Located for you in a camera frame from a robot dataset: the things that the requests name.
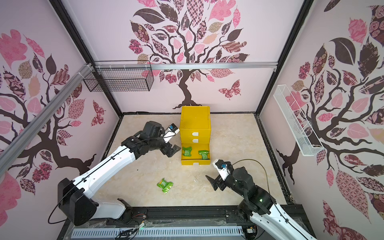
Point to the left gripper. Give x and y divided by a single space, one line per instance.
171 151

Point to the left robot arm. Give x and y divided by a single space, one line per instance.
76 197

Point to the white slotted cable duct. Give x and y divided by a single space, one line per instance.
161 233

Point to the black base frame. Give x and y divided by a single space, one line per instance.
229 214

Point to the aluminium rail back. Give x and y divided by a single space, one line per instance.
185 66

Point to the black wire basket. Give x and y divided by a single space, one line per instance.
120 76

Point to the green cookie packet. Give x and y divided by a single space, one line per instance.
165 185
205 154
187 151

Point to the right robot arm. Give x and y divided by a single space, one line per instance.
258 206

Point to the white wire basket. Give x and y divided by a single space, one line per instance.
290 104

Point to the yellow bottom drawer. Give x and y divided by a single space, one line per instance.
195 159

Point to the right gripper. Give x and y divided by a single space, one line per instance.
222 179

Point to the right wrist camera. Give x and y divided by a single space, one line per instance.
224 168

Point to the green cookie packet front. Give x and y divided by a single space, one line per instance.
205 154

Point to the aluminium rail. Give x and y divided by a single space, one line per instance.
31 130
185 66

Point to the yellow three-drawer cabinet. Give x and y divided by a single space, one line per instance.
195 117

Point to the aluminium rail left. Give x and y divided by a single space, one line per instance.
31 130

